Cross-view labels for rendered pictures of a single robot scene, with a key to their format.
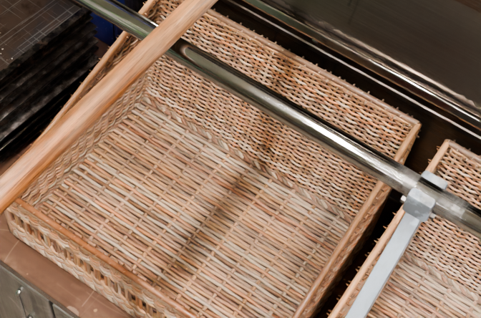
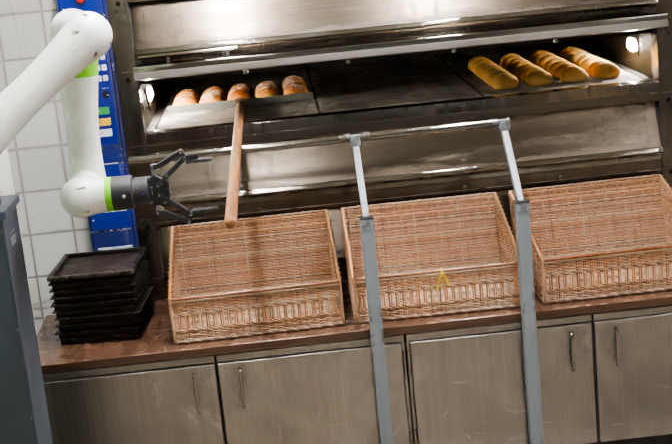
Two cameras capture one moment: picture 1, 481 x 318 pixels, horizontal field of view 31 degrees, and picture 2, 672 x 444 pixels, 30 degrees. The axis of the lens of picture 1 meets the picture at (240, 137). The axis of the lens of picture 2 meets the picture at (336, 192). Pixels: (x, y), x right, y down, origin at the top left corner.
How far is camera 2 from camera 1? 3.35 m
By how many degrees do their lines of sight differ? 48
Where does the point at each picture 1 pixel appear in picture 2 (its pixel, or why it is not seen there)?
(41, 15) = (124, 257)
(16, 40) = (123, 263)
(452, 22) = (315, 151)
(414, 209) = (355, 141)
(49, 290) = (215, 345)
